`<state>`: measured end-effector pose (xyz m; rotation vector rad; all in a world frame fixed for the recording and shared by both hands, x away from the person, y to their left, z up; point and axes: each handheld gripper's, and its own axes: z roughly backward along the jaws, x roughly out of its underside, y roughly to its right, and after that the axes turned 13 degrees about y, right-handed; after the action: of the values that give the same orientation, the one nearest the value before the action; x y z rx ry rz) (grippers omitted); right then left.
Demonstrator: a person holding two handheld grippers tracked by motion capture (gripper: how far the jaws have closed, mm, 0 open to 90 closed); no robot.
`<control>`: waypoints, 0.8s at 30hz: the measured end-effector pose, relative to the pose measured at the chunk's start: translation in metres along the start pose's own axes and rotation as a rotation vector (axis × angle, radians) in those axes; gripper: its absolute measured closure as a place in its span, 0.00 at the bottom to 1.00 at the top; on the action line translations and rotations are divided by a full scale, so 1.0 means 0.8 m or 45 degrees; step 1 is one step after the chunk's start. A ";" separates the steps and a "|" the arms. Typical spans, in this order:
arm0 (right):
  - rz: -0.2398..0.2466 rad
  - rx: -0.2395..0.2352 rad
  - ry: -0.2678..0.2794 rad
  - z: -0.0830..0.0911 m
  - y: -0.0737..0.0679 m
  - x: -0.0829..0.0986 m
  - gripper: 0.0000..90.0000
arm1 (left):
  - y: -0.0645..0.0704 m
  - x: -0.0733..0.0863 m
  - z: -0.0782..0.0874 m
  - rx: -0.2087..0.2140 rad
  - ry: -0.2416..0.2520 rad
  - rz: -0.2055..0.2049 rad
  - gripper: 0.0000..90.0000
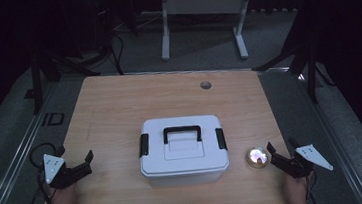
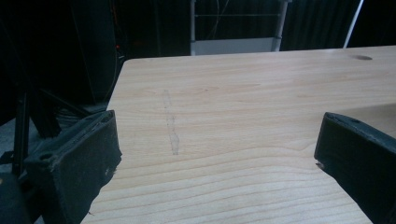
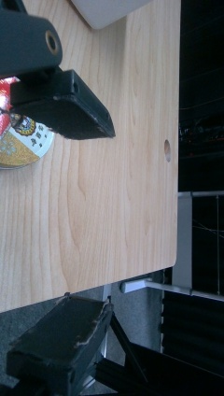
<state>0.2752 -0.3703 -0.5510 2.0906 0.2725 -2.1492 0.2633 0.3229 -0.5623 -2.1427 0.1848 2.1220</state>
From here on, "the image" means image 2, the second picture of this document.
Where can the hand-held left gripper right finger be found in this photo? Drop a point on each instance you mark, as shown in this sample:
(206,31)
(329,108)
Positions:
(361,155)

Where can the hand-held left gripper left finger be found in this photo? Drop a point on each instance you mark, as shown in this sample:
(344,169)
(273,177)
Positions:
(77,161)

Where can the black tripod stand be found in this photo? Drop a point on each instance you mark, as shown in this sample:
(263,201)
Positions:
(21,124)

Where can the white metal pole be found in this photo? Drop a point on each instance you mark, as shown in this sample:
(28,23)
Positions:
(353,25)

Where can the white metal desk frame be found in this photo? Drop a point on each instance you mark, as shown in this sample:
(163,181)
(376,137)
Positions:
(233,46)

